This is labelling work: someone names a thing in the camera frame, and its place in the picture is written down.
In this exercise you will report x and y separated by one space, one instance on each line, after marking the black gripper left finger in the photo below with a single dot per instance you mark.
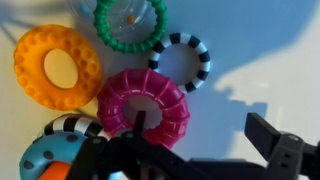
133 160

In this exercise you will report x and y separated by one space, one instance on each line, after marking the orange rod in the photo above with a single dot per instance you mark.
55 171

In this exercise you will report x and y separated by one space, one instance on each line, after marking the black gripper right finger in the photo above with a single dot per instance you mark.
286 156

